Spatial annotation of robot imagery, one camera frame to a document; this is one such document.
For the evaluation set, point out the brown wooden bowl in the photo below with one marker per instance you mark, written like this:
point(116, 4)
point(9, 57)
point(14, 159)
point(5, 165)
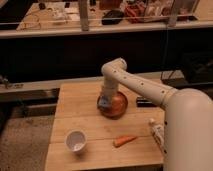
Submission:
point(116, 108)

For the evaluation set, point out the black round object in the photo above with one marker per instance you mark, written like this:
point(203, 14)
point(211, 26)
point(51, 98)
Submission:
point(112, 17)

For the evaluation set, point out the white tube bottle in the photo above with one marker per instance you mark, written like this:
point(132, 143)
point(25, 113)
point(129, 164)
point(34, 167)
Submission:
point(157, 131)

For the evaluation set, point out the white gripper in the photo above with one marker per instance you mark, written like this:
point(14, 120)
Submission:
point(106, 95)

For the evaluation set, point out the orange carrot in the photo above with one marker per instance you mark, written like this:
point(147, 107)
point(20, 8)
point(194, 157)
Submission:
point(118, 142)

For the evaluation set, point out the black rectangular block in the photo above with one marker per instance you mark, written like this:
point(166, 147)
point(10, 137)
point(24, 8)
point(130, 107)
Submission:
point(142, 102)

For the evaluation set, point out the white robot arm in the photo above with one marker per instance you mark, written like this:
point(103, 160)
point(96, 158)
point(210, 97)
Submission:
point(188, 119)

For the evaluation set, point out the red tool clutter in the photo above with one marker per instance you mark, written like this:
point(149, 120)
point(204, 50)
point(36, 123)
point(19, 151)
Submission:
point(134, 13)

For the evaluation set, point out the grey metal post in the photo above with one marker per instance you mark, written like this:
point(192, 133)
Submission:
point(83, 15)

